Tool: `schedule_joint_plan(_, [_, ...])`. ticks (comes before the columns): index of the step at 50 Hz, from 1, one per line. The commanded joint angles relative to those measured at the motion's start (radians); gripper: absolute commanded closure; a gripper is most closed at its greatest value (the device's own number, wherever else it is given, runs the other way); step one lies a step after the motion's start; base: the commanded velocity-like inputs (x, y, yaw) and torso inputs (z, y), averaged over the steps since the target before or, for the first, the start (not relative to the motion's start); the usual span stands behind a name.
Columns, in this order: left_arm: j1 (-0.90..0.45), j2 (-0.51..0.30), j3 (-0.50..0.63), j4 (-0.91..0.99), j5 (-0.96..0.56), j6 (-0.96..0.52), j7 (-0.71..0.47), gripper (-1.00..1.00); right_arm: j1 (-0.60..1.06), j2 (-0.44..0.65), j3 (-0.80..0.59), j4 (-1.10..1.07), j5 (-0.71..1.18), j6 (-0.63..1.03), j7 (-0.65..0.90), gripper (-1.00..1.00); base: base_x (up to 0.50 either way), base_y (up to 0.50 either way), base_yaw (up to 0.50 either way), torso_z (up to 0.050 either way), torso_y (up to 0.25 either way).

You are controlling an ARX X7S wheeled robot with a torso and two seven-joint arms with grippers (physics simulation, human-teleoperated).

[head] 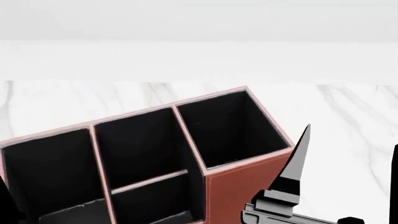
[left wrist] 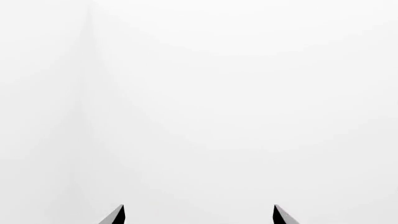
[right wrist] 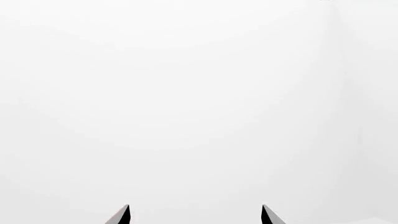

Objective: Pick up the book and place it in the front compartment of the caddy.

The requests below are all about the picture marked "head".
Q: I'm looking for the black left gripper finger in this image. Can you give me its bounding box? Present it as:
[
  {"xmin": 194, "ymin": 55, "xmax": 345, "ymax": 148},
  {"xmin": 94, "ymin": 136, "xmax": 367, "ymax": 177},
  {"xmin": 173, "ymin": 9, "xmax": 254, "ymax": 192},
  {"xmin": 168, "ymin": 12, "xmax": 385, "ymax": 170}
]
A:
[{"xmin": 0, "ymin": 175, "xmax": 19, "ymax": 224}]

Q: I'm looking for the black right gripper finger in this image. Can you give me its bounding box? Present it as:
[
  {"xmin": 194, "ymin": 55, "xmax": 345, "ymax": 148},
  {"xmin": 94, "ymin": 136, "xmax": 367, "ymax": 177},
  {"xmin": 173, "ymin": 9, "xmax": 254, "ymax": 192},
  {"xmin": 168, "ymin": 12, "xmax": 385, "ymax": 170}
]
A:
[
  {"xmin": 389, "ymin": 144, "xmax": 398, "ymax": 224},
  {"xmin": 263, "ymin": 123, "xmax": 312, "ymax": 209}
]

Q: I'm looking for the brown leather compartment caddy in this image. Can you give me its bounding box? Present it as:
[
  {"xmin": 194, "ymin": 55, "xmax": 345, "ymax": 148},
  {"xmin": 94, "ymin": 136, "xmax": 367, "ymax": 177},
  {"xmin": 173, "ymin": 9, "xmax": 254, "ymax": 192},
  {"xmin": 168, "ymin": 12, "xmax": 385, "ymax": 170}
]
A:
[{"xmin": 0, "ymin": 85, "xmax": 295, "ymax": 224}]

